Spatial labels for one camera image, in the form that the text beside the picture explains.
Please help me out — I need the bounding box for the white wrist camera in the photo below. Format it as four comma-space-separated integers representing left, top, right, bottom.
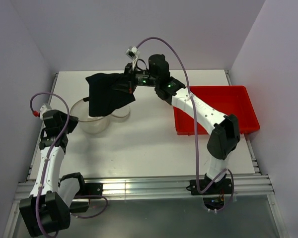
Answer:
32, 103, 52, 120
125, 46, 140, 69

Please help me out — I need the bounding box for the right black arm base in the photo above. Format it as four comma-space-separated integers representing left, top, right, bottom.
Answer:
186, 178, 234, 196

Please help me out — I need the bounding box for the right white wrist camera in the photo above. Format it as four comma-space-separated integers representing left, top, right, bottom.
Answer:
125, 46, 140, 69

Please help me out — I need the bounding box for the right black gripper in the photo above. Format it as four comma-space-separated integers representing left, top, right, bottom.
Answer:
110, 63, 158, 94

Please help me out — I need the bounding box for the red plastic bin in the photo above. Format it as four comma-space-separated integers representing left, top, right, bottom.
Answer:
173, 86, 260, 135

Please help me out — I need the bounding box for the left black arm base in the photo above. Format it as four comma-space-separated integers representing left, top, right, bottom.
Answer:
70, 182, 103, 213

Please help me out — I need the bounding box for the black garment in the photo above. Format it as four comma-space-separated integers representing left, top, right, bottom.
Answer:
83, 73, 136, 117

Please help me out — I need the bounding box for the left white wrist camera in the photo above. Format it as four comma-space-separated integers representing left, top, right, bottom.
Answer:
32, 103, 52, 120

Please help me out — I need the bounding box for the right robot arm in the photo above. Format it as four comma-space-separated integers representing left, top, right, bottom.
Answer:
112, 54, 240, 193

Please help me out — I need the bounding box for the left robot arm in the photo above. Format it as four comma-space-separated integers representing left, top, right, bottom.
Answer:
19, 106, 87, 238

